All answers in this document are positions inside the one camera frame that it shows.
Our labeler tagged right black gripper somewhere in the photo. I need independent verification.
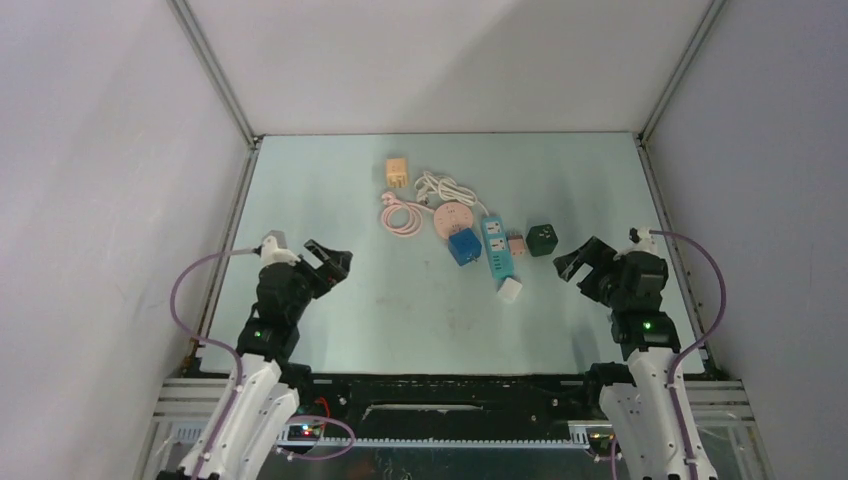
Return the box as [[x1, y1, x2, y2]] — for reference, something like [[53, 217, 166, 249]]
[[552, 236, 628, 309]]

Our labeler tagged dark green cube socket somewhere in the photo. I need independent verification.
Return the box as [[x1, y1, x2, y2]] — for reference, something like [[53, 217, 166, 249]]
[[525, 224, 559, 257]]

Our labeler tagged yellow cube socket adapter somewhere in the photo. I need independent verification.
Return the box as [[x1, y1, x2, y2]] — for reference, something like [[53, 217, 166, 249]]
[[385, 157, 409, 189]]

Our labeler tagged blue cube socket adapter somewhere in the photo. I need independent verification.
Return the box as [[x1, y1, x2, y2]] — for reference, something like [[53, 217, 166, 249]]
[[448, 228, 482, 267]]

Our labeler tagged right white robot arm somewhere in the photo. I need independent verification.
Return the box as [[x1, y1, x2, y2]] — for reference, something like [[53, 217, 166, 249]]
[[554, 230, 718, 479]]

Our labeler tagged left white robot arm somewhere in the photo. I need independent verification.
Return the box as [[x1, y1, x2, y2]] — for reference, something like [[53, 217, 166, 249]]
[[157, 232, 356, 479]]

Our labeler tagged small pink plug adapter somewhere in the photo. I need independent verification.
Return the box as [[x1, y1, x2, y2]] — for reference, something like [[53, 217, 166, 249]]
[[507, 231, 527, 257]]

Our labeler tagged white usb charger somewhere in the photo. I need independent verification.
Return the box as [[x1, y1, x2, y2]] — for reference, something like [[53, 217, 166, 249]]
[[497, 277, 523, 303]]

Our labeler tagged teal power strip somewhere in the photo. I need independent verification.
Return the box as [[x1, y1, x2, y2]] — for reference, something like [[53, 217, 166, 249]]
[[481, 215, 514, 289]]

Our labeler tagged pink round power strip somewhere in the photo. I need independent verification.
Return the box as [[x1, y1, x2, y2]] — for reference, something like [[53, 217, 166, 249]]
[[433, 201, 474, 240]]

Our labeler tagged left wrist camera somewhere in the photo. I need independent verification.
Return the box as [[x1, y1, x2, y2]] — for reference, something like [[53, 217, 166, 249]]
[[259, 230, 300, 267]]

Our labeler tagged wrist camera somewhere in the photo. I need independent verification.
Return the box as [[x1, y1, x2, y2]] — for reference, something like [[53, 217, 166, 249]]
[[259, 230, 300, 267], [616, 227, 659, 258]]

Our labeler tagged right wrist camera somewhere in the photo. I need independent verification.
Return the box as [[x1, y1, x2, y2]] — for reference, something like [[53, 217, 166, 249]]
[[616, 227, 659, 258]]

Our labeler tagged pink coiled cord with plug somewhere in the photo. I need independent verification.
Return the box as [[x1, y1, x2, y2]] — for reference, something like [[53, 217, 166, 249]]
[[378, 190, 437, 238]]

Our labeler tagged white coiled power cord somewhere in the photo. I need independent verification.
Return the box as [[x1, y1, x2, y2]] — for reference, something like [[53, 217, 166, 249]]
[[413, 170, 490, 219]]

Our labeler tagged black front rail frame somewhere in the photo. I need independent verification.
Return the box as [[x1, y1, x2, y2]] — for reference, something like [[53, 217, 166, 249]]
[[299, 374, 606, 442]]

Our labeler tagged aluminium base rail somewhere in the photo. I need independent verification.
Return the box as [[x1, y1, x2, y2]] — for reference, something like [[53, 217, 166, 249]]
[[132, 377, 770, 480]]

